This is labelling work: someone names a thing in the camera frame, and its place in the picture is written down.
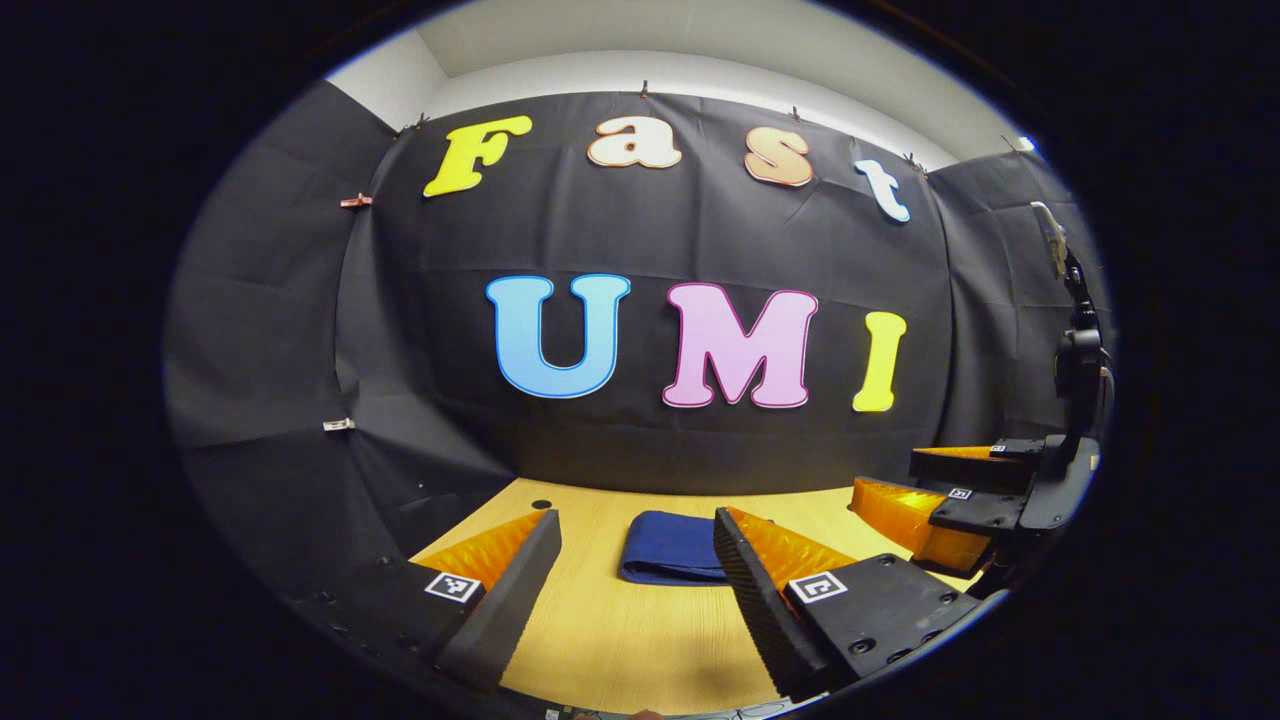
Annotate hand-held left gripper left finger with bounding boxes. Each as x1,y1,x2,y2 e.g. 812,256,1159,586
290,508,563,693

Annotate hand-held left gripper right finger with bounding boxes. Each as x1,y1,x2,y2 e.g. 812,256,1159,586
712,505,986,703

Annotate blue denim jeans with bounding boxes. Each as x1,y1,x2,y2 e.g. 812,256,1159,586
620,511,731,586

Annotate black backdrop cloth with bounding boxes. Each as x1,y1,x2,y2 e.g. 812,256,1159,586
165,80,1113,601

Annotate thin black cables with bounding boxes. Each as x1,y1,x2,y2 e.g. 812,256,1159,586
700,700,793,720

